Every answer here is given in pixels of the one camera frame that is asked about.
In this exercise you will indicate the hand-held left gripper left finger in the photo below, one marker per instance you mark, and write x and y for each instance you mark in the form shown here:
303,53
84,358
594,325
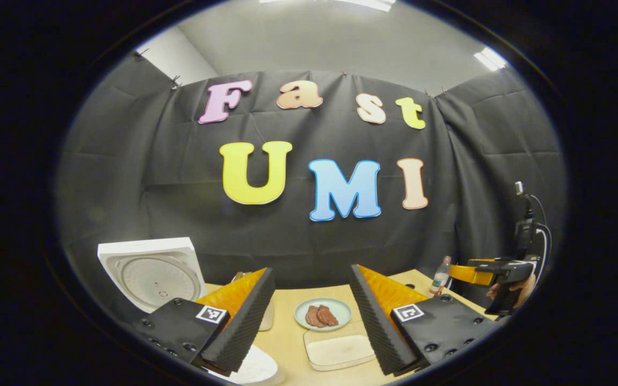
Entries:
244,327

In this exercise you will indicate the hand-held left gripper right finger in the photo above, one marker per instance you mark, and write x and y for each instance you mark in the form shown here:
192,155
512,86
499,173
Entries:
376,321

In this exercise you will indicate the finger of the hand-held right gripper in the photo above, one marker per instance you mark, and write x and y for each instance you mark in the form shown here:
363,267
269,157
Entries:
470,273

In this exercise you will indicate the white rice cooker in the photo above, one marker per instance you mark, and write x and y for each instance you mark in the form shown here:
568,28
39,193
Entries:
148,252

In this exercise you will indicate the white toaster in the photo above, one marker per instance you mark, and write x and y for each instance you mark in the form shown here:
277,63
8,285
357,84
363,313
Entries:
267,319

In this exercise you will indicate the small clear bottle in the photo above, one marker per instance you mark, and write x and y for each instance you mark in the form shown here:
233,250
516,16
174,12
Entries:
440,279

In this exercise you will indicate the pale green plate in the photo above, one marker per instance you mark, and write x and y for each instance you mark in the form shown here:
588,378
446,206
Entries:
341,311

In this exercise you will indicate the brown meat slice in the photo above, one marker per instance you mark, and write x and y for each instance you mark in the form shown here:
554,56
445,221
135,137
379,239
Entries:
314,317
329,316

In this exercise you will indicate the white rectangular tray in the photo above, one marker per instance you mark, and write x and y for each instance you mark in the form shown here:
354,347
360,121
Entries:
338,352

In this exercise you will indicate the black backdrop cloth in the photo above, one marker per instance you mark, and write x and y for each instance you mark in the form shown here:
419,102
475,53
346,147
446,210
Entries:
126,187

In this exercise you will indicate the small ceiling light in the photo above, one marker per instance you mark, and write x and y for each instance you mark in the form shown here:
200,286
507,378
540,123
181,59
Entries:
490,58

